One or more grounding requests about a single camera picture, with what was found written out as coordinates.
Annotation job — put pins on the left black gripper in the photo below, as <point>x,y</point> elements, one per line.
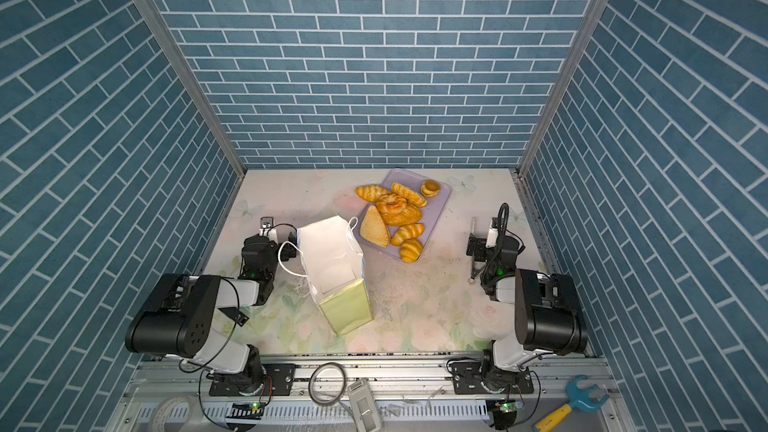
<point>287,237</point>

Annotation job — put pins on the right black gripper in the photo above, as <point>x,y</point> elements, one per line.
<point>477,246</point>

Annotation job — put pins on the paper bag with floral sides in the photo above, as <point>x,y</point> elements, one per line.
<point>333,267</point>

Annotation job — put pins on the long glazed loaf bread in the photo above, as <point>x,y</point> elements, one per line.
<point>412,197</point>

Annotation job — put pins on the striped bread roll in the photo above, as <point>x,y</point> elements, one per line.
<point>371,193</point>

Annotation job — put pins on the twisted ring bread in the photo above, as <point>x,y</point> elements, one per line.
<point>391,204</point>

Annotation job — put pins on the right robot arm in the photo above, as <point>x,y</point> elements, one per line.
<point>548,320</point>

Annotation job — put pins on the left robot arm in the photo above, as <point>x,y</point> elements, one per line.
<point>177,320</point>

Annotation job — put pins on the sesame oval bread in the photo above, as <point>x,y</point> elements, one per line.
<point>410,215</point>

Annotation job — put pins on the triangular toast bread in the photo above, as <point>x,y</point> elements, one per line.
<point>373,228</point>

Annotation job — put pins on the lilac plastic tray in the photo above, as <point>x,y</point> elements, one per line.
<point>431,213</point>

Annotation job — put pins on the floral table mat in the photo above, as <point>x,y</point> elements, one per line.
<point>426,306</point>

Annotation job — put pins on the striped round roll near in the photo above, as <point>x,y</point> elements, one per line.
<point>411,250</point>

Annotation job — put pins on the striped croissant roll middle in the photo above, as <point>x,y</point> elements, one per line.
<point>407,232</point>

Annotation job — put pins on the small round bun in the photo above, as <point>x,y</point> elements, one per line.
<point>430,189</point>

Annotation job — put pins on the blue yellow toy wrench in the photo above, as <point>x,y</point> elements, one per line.
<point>578,399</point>

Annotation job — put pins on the grey handheld device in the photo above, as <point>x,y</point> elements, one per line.
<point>365,413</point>

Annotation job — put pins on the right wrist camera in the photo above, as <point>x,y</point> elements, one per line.
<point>493,233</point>

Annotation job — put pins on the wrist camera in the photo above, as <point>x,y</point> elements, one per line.
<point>493,233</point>
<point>268,228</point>

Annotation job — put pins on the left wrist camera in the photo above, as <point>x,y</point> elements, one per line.
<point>268,228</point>

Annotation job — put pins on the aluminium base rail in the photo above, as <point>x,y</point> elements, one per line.
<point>413,392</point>

